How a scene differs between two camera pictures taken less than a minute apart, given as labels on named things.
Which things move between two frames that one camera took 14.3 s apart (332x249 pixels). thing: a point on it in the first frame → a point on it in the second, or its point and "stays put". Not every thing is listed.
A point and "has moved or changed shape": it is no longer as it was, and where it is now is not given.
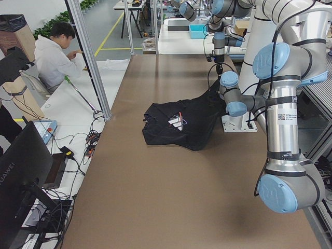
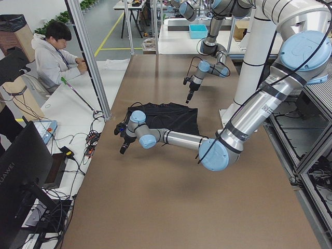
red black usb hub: (92, 139) stays put
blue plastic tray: (197, 31) stays put
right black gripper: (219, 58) → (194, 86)
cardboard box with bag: (15, 32) stays put
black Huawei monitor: (26, 164) stays put
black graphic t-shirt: (191, 123) has moved or changed shape
